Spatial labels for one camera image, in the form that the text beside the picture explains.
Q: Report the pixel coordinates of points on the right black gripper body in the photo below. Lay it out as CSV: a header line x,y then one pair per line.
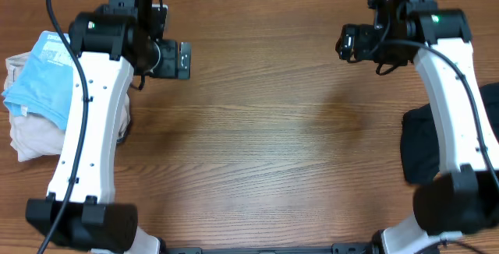
x,y
366,42

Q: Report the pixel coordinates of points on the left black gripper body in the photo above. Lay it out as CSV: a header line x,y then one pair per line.
x,y
167,67

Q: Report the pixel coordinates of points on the black Nike garment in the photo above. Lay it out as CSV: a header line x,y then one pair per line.
x,y
419,146

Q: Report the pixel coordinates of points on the light blue printed t-shirt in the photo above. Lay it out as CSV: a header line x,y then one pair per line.
x,y
44,86

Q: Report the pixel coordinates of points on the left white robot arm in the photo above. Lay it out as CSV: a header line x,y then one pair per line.
x,y
109,46

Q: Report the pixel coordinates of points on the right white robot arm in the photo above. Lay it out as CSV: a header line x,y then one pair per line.
x,y
438,42

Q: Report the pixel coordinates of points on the folded beige khaki pants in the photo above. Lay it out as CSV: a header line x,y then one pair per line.
x,y
32,135

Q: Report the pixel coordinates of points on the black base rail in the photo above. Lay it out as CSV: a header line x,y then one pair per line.
x,y
273,250

